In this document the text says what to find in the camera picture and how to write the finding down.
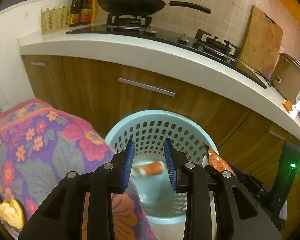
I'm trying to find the woven utensil basket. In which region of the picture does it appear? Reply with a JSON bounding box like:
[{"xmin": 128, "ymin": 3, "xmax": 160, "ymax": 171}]
[{"xmin": 41, "ymin": 6, "xmax": 70, "ymax": 35}]

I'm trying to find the orange snack bag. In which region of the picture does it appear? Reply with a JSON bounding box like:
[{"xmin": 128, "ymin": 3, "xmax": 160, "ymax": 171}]
[{"xmin": 202, "ymin": 148, "xmax": 237, "ymax": 177}]

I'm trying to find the beige rice cooker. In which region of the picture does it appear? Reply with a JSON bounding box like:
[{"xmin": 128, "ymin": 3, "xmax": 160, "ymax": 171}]
[{"xmin": 270, "ymin": 53, "xmax": 300, "ymax": 105}]

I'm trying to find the black glass gas stove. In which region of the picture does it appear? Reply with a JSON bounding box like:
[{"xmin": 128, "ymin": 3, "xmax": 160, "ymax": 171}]
[{"xmin": 66, "ymin": 14, "xmax": 267, "ymax": 89}]

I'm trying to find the dark soy sauce bottle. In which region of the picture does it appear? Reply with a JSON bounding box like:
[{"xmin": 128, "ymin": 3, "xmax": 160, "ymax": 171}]
[{"xmin": 69, "ymin": 0, "xmax": 81, "ymax": 27}]

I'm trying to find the light blue perforated basket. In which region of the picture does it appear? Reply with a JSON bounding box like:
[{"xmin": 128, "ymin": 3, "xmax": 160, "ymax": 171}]
[{"xmin": 105, "ymin": 110, "xmax": 217, "ymax": 225}]

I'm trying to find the orange peel pile left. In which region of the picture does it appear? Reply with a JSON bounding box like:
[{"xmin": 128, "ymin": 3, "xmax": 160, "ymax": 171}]
[{"xmin": 0, "ymin": 199, "xmax": 25, "ymax": 230}]

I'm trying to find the black wok with handle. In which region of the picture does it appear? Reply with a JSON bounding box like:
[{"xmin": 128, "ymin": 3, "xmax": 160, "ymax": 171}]
[{"xmin": 97, "ymin": 0, "xmax": 211, "ymax": 16}]

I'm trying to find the red label sauce bottle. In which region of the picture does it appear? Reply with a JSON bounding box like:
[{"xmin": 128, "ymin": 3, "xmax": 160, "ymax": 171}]
[{"xmin": 79, "ymin": 0, "xmax": 93, "ymax": 24}]

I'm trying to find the orange peel on counter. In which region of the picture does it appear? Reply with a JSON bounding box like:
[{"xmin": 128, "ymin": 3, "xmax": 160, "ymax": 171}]
[{"xmin": 282, "ymin": 100, "xmax": 293, "ymax": 112}]

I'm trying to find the wooden kitchen cabinet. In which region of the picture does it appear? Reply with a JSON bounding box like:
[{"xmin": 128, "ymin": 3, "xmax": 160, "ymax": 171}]
[{"xmin": 23, "ymin": 55, "xmax": 300, "ymax": 187}]

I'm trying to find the floral cloth covered table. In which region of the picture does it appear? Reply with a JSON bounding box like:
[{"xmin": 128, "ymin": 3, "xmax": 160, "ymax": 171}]
[{"xmin": 0, "ymin": 99, "xmax": 156, "ymax": 239}]

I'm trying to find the wooden cutting board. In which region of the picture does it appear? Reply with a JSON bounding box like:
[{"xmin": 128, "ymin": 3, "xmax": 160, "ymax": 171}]
[{"xmin": 239, "ymin": 6, "xmax": 283, "ymax": 79}]

